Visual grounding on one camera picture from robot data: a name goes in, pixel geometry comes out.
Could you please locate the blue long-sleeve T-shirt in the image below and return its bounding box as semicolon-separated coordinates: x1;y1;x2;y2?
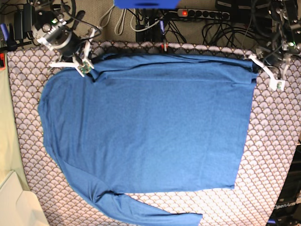
38;54;257;226

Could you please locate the blue box top edge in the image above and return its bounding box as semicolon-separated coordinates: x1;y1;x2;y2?
114;0;180;9

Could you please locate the fan-patterned tablecloth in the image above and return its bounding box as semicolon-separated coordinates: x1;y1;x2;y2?
7;47;301;226

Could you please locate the white power strip red switch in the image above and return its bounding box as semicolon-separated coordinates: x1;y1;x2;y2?
176;8;230;20

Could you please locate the blue handled clamp left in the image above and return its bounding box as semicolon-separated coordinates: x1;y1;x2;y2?
0;23;17;52

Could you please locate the white plastic bin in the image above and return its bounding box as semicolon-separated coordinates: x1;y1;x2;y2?
0;170;50;226

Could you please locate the red black table clamp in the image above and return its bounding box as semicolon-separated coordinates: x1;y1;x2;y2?
161;42;168;53

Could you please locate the black power supply left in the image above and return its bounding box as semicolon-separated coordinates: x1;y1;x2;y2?
14;3;35;41

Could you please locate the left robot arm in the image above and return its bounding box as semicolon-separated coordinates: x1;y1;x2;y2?
248;0;301;91

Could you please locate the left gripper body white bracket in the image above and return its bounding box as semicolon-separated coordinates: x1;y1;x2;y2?
248;47;292;91

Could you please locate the black OpenArm base box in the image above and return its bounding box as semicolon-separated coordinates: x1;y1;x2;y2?
266;140;301;226

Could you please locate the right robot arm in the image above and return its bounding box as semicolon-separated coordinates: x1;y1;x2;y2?
29;0;101;77

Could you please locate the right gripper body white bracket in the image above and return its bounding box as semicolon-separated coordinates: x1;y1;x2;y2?
49;28;96;77

